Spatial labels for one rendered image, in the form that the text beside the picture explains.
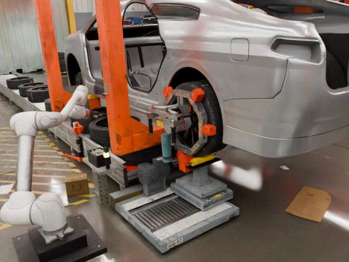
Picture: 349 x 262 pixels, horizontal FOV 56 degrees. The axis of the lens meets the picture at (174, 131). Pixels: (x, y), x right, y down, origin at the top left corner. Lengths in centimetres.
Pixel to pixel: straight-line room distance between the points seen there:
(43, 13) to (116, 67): 200
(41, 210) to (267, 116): 156
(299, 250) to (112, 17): 234
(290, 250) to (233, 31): 166
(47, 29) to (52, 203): 292
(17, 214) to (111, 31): 157
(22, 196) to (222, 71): 161
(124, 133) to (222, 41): 122
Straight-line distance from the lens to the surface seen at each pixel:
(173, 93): 282
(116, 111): 295
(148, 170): 303
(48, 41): 470
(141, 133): 314
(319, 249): 283
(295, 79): 216
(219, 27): 249
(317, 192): 357
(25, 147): 240
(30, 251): 244
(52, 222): 227
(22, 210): 232
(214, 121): 261
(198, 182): 310
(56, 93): 477
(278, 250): 274
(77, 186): 357
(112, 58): 288
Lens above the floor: 165
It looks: 18 degrees down
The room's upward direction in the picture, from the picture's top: 3 degrees counter-clockwise
